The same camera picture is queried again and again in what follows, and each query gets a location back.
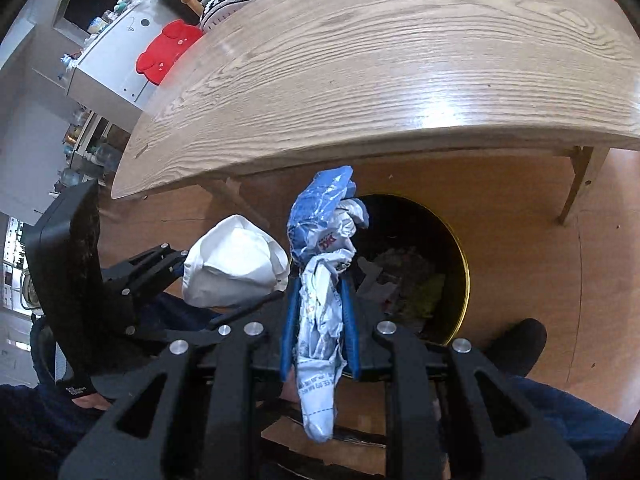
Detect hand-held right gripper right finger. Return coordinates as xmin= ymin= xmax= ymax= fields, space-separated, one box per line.
xmin=341 ymin=275 xmax=587 ymax=480

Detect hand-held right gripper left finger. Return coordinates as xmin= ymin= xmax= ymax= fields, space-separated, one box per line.
xmin=60 ymin=279 xmax=302 ymax=480

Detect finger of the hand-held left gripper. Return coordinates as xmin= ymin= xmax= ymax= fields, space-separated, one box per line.
xmin=134 ymin=289 xmax=290 ymax=345
xmin=101 ymin=242 xmax=192 ymax=307

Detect blue and white plastic wrapper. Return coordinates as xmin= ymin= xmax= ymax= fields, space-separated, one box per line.
xmin=286 ymin=165 xmax=372 ymax=444

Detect white paper bag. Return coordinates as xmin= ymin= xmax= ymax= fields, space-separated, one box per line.
xmin=181 ymin=214 xmax=292 ymax=309

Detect black trash bin gold rim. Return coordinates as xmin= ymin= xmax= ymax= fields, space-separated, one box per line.
xmin=344 ymin=193 xmax=472 ymax=347

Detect pile of discarded wrappers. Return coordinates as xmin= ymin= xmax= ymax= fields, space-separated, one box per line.
xmin=356 ymin=246 xmax=447 ymax=332

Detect shelf with bottles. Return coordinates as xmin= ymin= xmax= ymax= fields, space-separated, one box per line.
xmin=49 ymin=104 xmax=133 ymax=193

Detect person's left leg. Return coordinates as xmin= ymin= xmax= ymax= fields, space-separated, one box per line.
xmin=0 ymin=382 xmax=117 ymax=480

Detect person's leg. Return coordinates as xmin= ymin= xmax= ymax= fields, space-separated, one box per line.
xmin=439 ymin=374 xmax=632 ymax=480
xmin=0 ymin=382 xmax=117 ymax=480

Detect black shoe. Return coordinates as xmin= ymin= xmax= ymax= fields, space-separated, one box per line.
xmin=484 ymin=318 xmax=549 ymax=378

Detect person's right leg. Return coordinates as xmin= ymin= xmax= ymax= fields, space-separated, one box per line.
xmin=439 ymin=374 xmax=632 ymax=480

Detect white cabinet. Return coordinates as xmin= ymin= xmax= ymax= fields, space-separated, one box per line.
xmin=66 ymin=0 xmax=203 ymax=117

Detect red bear-shaped chair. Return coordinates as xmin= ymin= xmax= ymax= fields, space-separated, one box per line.
xmin=135 ymin=18 xmax=206 ymax=87

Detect wooden table leg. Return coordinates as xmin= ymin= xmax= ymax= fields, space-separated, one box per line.
xmin=556 ymin=145 xmax=612 ymax=227

